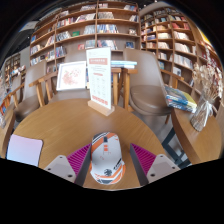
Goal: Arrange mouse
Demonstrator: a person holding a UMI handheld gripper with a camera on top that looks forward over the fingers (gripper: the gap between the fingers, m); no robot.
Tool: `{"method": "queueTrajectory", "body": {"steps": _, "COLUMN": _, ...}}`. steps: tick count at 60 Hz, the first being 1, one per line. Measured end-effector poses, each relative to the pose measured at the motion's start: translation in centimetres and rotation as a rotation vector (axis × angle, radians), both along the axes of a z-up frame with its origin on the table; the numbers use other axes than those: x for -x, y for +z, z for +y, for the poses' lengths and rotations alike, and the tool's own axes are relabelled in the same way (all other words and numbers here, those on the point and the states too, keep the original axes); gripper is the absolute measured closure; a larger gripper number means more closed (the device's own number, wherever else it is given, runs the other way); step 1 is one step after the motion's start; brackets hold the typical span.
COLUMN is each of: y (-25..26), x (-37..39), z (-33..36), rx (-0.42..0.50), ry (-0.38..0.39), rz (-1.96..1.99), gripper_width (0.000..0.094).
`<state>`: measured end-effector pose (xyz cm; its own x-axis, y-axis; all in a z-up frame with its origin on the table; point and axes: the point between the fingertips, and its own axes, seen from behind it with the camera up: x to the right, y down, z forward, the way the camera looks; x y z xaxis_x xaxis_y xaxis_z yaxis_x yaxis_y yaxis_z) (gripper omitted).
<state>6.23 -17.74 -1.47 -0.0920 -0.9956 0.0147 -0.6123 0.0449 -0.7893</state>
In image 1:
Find tan chair with wooden arms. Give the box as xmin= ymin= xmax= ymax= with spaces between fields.
xmin=28 ymin=49 xmax=138 ymax=111

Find curved wooden bookshelf with books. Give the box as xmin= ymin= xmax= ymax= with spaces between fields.
xmin=139 ymin=6 xmax=224 ymax=101

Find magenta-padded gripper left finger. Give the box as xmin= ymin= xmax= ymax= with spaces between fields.
xmin=43 ymin=143 xmax=93 ymax=187

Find stack of pale blue books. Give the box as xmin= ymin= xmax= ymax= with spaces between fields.
xmin=110 ymin=60 xmax=138 ymax=70

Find wide wooden bookshelf with books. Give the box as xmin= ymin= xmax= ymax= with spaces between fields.
xmin=29 ymin=0 xmax=141 ymax=74

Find blue pink gradient mouse pad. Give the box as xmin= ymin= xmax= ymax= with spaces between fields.
xmin=5 ymin=133 xmax=44 ymax=168

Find white orange patterned computer mouse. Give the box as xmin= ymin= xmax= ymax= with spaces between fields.
xmin=88 ymin=131 xmax=127 ymax=185

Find white sign on wooden base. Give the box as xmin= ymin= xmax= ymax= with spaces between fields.
xmin=85 ymin=46 xmax=116 ymax=117

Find round wooden side table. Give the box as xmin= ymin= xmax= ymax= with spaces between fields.
xmin=171 ymin=106 xmax=224 ymax=166
xmin=0 ymin=106 xmax=16 ymax=159

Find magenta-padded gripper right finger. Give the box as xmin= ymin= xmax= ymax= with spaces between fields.
xmin=129 ymin=143 xmax=181 ymax=187

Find stack of colourful books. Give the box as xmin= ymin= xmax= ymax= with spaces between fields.
xmin=164 ymin=85 xmax=198 ymax=114

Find white framed floral picture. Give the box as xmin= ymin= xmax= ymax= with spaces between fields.
xmin=55 ymin=60 xmax=88 ymax=92

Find small distant wooden bookshelf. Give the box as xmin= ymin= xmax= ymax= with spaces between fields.
xmin=3 ymin=53 xmax=27 ymax=81

